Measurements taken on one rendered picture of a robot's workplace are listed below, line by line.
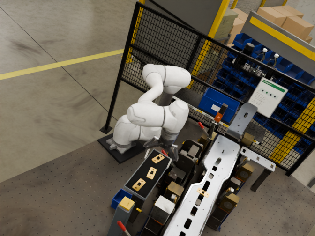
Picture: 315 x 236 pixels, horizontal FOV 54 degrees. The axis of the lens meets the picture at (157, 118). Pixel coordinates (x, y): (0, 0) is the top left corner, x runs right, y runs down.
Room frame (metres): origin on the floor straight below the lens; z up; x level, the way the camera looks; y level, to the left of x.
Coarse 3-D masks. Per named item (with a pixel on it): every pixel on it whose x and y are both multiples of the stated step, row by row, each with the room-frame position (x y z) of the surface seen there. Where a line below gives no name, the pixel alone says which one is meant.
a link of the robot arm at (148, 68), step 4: (148, 64) 1.77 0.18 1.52; (152, 64) 1.79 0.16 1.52; (144, 68) 1.73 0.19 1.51; (148, 68) 1.70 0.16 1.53; (152, 68) 1.70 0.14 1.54; (156, 68) 1.72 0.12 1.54; (160, 68) 1.73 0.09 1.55; (164, 68) 1.75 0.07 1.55; (144, 72) 1.69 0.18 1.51; (148, 72) 1.66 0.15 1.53; (160, 72) 1.71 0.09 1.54; (164, 72) 1.72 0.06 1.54; (144, 76) 1.66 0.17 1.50; (164, 76) 1.71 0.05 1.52; (144, 80) 1.66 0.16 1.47; (164, 80) 1.71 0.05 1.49
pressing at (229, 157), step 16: (224, 144) 1.94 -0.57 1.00; (208, 160) 1.69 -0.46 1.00; (224, 160) 1.76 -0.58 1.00; (208, 176) 1.54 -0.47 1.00; (224, 176) 1.60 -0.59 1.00; (192, 192) 1.35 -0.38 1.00; (208, 192) 1.40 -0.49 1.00; (208, 208) 1.28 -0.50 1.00; (176, 224) 1.08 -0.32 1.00; (192, 224) 1.12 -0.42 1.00
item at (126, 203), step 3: (126, 198) 1.01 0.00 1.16; (123, 201) 0.98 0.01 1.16; (126, 201) 0.99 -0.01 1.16; (129, 201) 1.00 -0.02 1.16; (132, 201) 1.00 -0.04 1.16; (120, 204) 0.96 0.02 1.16; (123, 204) 0.97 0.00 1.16; (126, 204) 0.97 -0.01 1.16; (129, 204) 0.98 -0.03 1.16; (132, 204) 0.99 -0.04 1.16; (123, 207) 0.96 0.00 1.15; (126, 207) 0.96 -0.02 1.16; (129, 207) 0.96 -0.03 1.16
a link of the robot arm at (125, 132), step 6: (120, 120) 1.79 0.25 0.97; (126, 120) 1.79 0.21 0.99; (120, 126) 1.76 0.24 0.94; (126, 126) 1.76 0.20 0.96; (132, 126) 1.78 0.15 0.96; (138, 126) 1.83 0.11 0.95; (114, 132) 1.77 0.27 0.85; (120, 132) 1.75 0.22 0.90; (126, 132) 1.75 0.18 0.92; (132, 132) 1.77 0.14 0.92; (138, 132) 1.80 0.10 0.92; (114, 138) 1.76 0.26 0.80; (120, 138) 1.74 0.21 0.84; (126, 138) 1.75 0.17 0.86; (132, 138) 1.77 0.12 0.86; (120, 144) 1.74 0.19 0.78; (126, 144) 1.76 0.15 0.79
